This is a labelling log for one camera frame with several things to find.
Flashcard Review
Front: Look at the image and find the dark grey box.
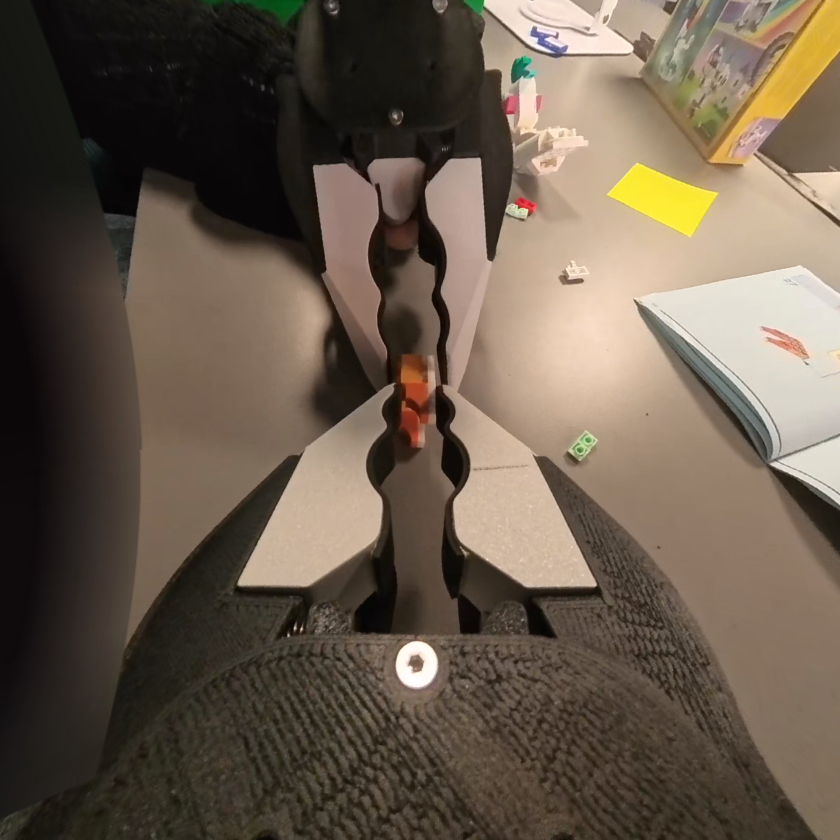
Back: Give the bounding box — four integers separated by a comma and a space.
756, 98, 840, 227

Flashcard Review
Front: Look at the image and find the white tray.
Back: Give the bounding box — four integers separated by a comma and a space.
484, 0, 635, 58

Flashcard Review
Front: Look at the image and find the yellow lego set box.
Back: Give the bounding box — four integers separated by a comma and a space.
639, 0, 840, 165

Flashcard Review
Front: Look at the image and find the white lego animal model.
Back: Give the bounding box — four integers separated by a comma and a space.
501, 55, 590, 178

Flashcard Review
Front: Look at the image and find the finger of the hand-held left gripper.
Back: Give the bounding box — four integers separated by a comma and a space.
420, 152, 494, 389
312, 163, 396, 393

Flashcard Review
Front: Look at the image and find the pale blue instruction booklet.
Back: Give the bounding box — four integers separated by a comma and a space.
633, 265, 840, 511

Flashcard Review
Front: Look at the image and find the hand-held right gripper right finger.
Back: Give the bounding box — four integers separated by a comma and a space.
436, 384, 599, 589

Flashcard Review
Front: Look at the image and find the yellow sticky note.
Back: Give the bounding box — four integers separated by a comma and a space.
606, 162, 719, 238

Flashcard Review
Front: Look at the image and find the orange brown lego assembly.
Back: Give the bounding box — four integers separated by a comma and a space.
392, 353, 440, 451

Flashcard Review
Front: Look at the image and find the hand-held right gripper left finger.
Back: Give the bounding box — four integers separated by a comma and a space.
235, 384, 401, 589

